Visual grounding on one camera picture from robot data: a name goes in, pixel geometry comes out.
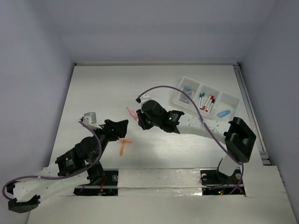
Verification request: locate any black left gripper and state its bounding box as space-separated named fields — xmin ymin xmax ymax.
xmin=92 ymin=119 xmax=128 ymax=164

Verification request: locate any orange highlighter pen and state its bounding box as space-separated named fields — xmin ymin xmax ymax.
xmin=118 ymin=139 xmax=132 ymax=156

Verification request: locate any pink highlighter pen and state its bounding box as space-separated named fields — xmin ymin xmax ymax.
xmin=126 ymin=107 xmax=138 ymax=122

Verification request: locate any paper clip jar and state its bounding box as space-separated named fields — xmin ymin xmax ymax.
xmin=183 ymin=85 xmax=193 ymax=94
xmin=179 ymin=93 xmax=192 ymax=104

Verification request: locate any red whiteboard marker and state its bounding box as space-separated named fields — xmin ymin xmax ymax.
xmin=202 ymin=95 xmax=212 ymax=111
xmin=202 ymin=95 xmax=214 ymax=111

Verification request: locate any green whiteboard marker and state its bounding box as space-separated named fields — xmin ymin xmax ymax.
xmin=199 ymin=93 xmax=205 ymax=109

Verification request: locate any black whiteboard marker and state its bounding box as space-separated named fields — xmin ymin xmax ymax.
xmin=206 ymin=99 xmax=215 ymax=112

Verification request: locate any blue highlighter pen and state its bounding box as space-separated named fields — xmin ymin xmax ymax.
xmin=217 ymin=110 xmax=231 ymax=118

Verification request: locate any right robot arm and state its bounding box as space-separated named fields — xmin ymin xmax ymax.
xmin=136 ymin=100 xmax=256 ymax=183

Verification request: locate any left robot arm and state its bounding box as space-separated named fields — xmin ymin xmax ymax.
xmin=2 ymin=115 xmax=128 ymax=213

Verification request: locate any white compartment organizer tray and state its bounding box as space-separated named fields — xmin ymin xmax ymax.
xmin=170 ymin=77 xmax=241 ymax=121

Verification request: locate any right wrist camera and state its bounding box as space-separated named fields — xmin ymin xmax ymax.
xmin=135 ymin=94 xmax=151 ymax=104

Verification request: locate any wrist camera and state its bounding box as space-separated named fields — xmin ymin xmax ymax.
xmin=135 ymin=94 xmax=151 ymax=104
xmin=78 ymin=112 xmax=100 ymax=129

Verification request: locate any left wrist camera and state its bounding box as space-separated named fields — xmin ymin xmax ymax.
xmin=78 ymin=112 xmax=100 ymax=129

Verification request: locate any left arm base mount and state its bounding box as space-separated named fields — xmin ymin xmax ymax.
xmin=73 ymin=163 xmax=119 ymax=196

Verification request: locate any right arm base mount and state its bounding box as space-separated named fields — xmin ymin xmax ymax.
xmin=199 ymin=166 xmax=246 ymax=196

